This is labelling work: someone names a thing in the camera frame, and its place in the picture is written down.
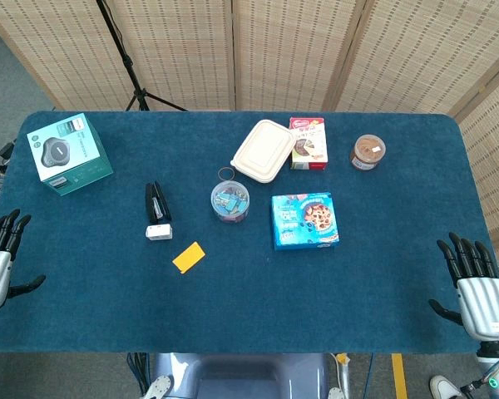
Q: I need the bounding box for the small white staple box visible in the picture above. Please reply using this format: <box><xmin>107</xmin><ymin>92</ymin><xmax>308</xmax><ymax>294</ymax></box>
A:
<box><xmin>145</xmin><ymin>223</ymin><xmax>174</xmax><ymax>241</ymax></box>

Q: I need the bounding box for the clear jar of binder clips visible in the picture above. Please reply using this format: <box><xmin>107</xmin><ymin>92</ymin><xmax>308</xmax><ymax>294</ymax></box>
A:
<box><xmin>210</xmin><ymin>180</ymin><xmax>251</xmax><ymax>224</ymax></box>

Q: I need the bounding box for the black stapler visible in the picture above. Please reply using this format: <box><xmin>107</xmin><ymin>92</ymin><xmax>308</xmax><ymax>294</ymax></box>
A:
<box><xmin>144</xmin><ymin>180</ymin><xmax>173</xmax><ymax>224</ymax></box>

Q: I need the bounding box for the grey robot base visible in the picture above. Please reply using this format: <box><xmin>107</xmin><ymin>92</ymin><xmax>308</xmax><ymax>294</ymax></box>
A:
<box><xmin>151</xmin><ymin>352</ymin><xmax>332</xmax><ymax>399</ymax></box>

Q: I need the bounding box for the black tripod stand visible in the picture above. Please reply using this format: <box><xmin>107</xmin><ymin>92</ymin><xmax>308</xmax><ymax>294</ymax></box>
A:
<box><xmin>95</xmin><ymin>0</ymin><xmax>188</xmax><ymax>112</ymax></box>

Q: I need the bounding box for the blue table cloth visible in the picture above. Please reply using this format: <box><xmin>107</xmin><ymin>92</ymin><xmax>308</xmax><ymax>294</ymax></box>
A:
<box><xmin>0</xmin><ymin>110</ymin><xmax>494</xmax><ymax>356</ymax></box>

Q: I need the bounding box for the red snack box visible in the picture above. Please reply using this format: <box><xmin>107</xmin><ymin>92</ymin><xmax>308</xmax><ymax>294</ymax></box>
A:
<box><xmin>289</xmin><ymin>116</ymin><xmax>330</xmax><ymax>171</ymax></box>

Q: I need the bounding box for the brown sauce jar clear lid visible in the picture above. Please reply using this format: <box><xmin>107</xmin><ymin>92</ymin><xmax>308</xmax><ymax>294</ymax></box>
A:
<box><xmin>349</xmin><ymin>134</ymin><xmax>387</xmax><ymax>172</ymax></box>

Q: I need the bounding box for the beige lidded lunch box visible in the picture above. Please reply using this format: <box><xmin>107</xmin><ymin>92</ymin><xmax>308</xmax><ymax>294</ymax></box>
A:
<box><xmin>230</xmin><ymin>119</ymin><xmax>297</xmax><ymax>184</ymax></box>

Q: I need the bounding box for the teal speaker product box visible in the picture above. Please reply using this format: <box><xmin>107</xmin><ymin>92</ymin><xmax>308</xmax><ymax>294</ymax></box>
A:
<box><xmin>26</xmin><ymin>112</ymin><xmax>114</xmax><ymax>196</ymax></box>

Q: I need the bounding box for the white shoe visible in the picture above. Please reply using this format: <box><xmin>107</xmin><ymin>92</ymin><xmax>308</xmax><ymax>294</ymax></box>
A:
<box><xmin>429</xmin><ymin>375</ymin><xmax>462</xmax><ymax>399</ymax></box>

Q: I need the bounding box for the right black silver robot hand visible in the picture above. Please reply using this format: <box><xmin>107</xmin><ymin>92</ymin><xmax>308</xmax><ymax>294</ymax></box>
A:
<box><xmin>427</xmin><ymin>231</ymin><xmax>499</xmax><ymax>343</ymax></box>

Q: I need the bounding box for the blue cookie box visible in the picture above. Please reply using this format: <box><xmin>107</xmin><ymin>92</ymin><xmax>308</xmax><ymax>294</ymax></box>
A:
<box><xmin>271</xmin><ymin>191</ymin><xmax>340</xmax><ymax>251</ymax></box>

